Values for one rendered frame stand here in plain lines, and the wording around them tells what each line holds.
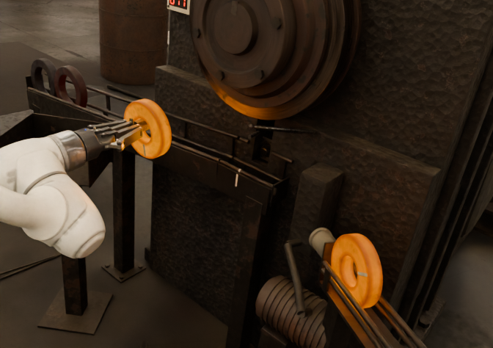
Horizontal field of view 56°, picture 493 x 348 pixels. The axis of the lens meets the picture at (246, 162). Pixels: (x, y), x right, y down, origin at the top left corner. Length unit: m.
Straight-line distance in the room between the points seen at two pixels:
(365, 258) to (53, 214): 0.60
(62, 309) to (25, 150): 0.97
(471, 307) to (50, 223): 1.81
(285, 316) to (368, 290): 0.28
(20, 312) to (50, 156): 0.99
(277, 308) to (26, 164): 0.66
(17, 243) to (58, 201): 1.34
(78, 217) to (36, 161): 0.16
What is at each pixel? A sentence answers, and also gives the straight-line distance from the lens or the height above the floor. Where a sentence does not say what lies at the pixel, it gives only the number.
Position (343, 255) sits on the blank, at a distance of 1.04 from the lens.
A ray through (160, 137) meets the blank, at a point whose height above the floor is 0.83.
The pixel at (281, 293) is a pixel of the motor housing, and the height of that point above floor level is 0.53.
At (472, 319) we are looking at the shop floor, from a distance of 2.22.
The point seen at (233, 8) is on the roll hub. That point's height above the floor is 1.16.
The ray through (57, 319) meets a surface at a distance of 1.87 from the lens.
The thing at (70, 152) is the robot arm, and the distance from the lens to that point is 1.07.
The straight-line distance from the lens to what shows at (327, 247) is 1.07.
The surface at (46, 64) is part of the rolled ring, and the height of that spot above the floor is 0.74.
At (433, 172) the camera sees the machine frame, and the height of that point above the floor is 0.87.
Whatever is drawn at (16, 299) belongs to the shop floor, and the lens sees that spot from 1.98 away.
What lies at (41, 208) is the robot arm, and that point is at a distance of 0.90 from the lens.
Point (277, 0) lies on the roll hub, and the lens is 1.03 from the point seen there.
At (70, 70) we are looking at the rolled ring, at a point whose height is 0.76.
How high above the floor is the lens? 1.33
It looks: 27 degrees down
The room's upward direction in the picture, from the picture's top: 8 degrees clockwise
